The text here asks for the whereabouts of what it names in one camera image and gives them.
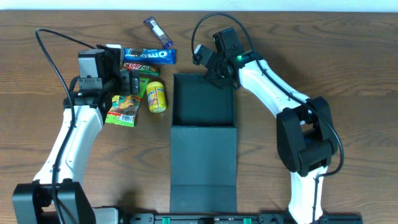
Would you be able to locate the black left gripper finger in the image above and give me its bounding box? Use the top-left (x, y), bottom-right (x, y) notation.
top-left (119, 70), bottom-right (132, 96)
top-left (131, 70), bottom-right (140, 95)

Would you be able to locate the blue Oreo cookie pack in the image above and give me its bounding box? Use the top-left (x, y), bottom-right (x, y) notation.
top-left (124, 48), bottom-right (177, 64)

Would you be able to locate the green gummy candy bag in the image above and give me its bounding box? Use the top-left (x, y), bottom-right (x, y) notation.
top-left (105, 78), bottom-right (149, 127)

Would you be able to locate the dark green box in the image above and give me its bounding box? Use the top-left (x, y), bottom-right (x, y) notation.
top-left (170, 73), bottom-right (238, 213)

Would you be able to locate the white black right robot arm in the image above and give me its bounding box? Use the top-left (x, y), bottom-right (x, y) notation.
top-left (192, 28), bottom-right (341, 223)

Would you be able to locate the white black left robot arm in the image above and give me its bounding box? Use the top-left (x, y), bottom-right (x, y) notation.
top-left (12, 44), bottom-right (139, 223)

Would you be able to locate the red KitKat Milo bar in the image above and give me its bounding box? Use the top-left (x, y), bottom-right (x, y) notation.
top-left (122, 62), bottom-right (160, 76)

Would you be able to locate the yellow Mentos bottle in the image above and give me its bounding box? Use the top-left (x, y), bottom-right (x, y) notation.
top-left (146, 82), bottom-right (167, 113)

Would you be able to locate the dark blue chocolate bar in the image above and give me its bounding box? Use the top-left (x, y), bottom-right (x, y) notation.
top-left (144, 17), bottom-right (174, 49)

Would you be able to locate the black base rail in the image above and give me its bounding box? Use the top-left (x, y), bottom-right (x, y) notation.
top-left (118, 212), bottom-right (364, 224)

